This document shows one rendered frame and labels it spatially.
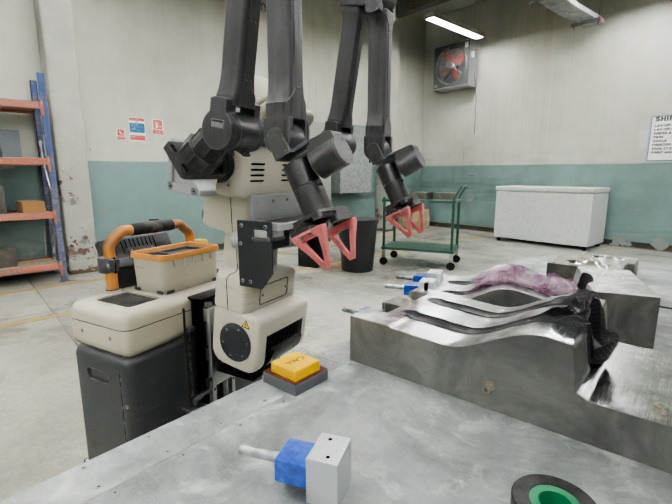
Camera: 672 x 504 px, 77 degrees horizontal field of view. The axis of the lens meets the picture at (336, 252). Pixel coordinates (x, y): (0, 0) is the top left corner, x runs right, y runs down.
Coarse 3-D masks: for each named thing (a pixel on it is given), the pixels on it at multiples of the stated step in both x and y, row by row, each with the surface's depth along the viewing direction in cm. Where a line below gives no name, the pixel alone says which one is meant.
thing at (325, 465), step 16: (240, 448) 50; (256, 448) 50; (288, 448) 49; (304, 448) 49; (320, 448) 47; (336, 448) 47; (288, 464) 46; (304, 464) 46; (320, 464) 45; (336, 464) 44; (288, 480) 47; (304, 480) 46; (320, 480) 45; (336, 480) 44; (320, 496) 45; (336, 496) 45
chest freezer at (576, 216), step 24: (504, 192) 717; (528, 192) 687; (552, 192) 660; (576, 192) 633; (600, 192) 635; (504, 216) 722; (528, 216) 691; (552, 216) 664; (576, 216) 638; (600, 216) 651; (528, 240) 697; (552, 240) 668; (576, 240) 642; (600, 240) 667
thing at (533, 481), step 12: (516, 480) 45; (528, 480) 45; (540, 480) 45; (552, 480) 45; (564, 480) 45; (516, 492) 43; (528, 492) 43; (540, 492) 43; (552, 492) 43; (564, 492) 43; (576, 492) 43
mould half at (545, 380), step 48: (384, 336) 75; (432, 336) 71; (480, 336) 68; (528, 336) 59; (576, 336) 58; (432, 384) 70; (480, 384) 65; (528, 384) 60; (576, 384) 57; (624, 384) 60; (576, 432) 57; (624, 432) 53
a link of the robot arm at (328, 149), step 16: (272, 128) 76; (272, 144) 76; (288, 144) 75; (304, 144) 75; (320, 144) 74; (336, 144) 72; (288, 160) 79; (320, 160) 73; (336, 160) 72; (352, 160) 75; (320, 176) 75
